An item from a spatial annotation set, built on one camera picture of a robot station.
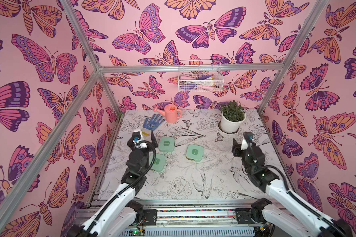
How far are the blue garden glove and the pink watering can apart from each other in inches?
2.2

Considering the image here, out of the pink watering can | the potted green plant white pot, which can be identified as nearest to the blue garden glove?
the pink watering can

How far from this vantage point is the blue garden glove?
1116 mm

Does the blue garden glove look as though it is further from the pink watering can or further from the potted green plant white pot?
the potted green plant white pot

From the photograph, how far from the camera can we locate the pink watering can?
109 cm
